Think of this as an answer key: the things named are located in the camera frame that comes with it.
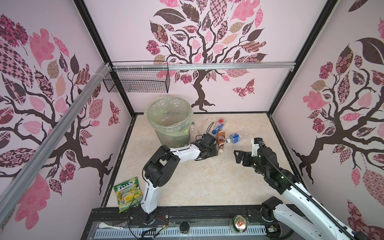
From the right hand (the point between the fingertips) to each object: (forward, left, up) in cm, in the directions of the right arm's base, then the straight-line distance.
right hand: (241, 150), depth 77 cm
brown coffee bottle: (+16, +7, -14) cm, 23 cm away
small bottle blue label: (+17, -2, -13) cm, 21 cm away
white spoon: (-31, +70, -17) cm, 78 cm away
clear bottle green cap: (+24, +27, -14) cm, 39 cm away
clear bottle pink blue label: (+30, +6, -15) cm, 34 cm away
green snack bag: (-17, +61, -16) cm, 65 cm away
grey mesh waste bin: (+29, +41, -5) cm, 51 cm away
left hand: (+7, +12, -16) cm, 21 cm away
